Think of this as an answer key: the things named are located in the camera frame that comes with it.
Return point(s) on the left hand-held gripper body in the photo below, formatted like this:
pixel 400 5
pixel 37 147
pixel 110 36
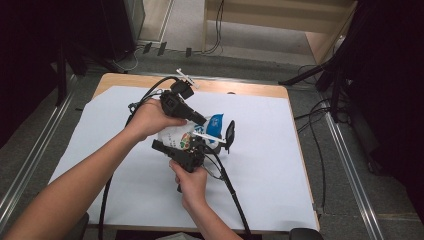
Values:
pixel 175 103

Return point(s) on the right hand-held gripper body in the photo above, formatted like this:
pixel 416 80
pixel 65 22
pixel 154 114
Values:
pixel 191 158

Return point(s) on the blue and white pouch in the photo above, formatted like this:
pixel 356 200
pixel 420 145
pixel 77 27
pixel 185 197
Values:
pixel 176 135

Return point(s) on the clear jar with black lid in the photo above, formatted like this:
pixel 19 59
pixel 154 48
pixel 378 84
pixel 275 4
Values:
pixel 230 133

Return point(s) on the person's right hand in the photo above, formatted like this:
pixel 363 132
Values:
pixel 193 186

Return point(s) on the person's left hand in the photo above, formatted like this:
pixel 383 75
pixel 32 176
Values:
pixel 150 118

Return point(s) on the wooden table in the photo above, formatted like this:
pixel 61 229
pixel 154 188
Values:
pixel 133 80

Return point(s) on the large white paper sheet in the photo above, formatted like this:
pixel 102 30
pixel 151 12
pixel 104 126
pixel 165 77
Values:
pixel 266 166

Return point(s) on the dark cabinet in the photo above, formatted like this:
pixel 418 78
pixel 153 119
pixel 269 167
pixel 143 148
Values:
pixel 123 26

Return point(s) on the black metal stand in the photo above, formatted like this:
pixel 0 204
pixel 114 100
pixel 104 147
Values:
pixel 61 73

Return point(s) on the black tripod stand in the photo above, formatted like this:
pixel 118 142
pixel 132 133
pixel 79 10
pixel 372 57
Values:
pixel 335 70

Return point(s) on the dark curtain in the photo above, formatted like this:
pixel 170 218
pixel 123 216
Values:
pixel 390 83
pixel 23 66

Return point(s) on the light wooden frame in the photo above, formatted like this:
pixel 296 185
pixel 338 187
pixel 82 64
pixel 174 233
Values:
pixel 266 23

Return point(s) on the metal floor rail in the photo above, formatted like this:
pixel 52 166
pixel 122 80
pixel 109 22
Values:
pixel 30 160
pixel 353 173

